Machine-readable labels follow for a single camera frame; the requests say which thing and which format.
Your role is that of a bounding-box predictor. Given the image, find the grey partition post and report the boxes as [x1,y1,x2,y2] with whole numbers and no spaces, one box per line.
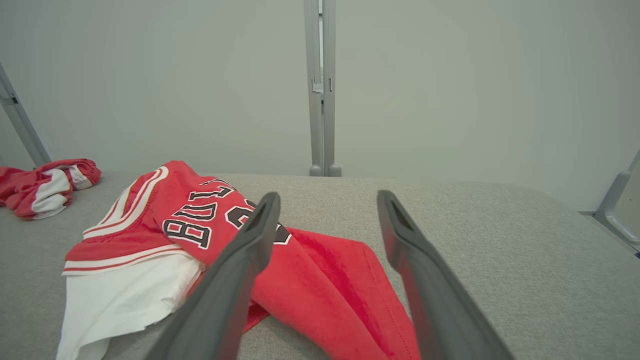
[303,0,325,177]
[322,0,343,178]

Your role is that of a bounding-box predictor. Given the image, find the red and white shorts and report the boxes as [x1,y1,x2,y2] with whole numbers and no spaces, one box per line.
[0,158,102,221]

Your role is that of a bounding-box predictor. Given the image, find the grey partition frame with foot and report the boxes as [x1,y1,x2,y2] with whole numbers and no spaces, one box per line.
[594,149,640,253]

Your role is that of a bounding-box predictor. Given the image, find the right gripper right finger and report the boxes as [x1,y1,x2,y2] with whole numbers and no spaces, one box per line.
[376,189,516,360]

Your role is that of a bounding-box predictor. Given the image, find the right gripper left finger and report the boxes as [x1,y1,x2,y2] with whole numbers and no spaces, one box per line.
[145,191,282,360]

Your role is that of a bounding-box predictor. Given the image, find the red Bulls basketball jersey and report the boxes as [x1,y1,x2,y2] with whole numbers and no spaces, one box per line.
[56,160,422,360]

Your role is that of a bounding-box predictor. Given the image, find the grey slanted partition frame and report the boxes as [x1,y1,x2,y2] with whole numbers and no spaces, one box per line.
[0,62,52,168]

